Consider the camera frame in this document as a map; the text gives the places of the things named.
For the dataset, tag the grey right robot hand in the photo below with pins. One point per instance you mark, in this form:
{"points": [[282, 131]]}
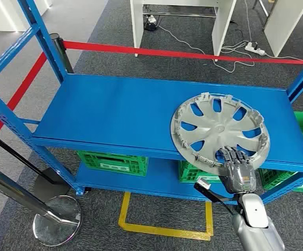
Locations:
{"points": [[239, 176]]}

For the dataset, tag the grey plastic wheel cover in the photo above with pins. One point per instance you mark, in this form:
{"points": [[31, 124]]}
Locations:
{"points": [[219, 130]]}

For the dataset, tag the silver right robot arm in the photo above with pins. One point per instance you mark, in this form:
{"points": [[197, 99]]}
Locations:
{"points": [[255, 228]]}

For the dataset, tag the blue metal shelf rack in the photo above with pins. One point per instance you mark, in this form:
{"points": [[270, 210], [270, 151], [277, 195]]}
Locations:
{"points": [[141, 104]]}

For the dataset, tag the white power strip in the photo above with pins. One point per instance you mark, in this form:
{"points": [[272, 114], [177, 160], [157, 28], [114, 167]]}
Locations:
{"points": [[253, 48]]}

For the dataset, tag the red barrier belt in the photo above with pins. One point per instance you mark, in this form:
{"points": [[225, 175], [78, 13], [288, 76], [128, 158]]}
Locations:
{"points": [[15, 98], [166, 52]]}

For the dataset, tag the black electronic device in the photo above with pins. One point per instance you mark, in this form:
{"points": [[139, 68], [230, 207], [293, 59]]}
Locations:
{"points": [[150, 26]]}

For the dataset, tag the white display plinth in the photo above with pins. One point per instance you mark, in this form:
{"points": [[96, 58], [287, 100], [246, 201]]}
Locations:
{"points": [[10, 14]]}

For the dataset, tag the black camera bracket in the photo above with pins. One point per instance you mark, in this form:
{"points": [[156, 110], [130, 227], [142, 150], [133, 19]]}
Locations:
{"points": [[211, 195]]}

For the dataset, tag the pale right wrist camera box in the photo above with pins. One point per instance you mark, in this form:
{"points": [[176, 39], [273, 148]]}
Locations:
{"points": [[203, 183]]}

